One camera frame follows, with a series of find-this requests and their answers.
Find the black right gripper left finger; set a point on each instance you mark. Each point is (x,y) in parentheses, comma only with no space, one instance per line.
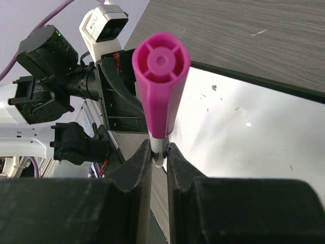
(114,209)

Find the magenta capped white marker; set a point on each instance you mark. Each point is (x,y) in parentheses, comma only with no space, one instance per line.
(161,65)

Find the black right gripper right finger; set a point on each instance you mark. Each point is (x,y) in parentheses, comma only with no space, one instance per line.
(239,210)

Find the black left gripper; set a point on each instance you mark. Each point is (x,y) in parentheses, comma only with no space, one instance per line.
(122,112)

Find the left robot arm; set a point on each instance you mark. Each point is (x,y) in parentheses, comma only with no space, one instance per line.
(31,107)

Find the white whiteboard black frame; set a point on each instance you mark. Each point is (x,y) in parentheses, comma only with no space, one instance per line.
(234,125)

